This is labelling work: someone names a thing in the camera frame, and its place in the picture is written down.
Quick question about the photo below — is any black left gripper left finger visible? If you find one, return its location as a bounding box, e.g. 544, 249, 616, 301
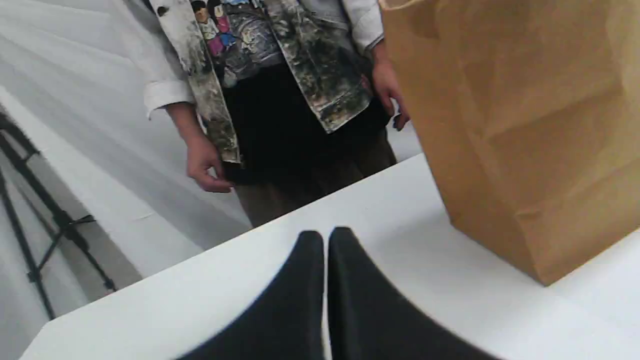
182, 230, 325, 360

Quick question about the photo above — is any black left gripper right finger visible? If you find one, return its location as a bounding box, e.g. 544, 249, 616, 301
327, 227, 492, 360

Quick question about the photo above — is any brown paper bag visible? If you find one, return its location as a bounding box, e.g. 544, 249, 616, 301
380, 0, 640, 286

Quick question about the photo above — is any person's right hand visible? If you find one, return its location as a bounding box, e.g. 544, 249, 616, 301
183, 134, 233, 193

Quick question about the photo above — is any person's left hand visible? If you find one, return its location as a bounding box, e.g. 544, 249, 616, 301
372, 59, 410, 132

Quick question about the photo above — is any person in patterned jacket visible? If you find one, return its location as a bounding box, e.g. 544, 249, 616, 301
112, 0, 411, 228

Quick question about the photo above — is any black tripod stand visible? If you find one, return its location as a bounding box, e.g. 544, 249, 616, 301
0, 111, 118, 321

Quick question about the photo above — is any white backdrop cloth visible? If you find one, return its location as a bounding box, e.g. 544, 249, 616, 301
0, 0, 423, 360

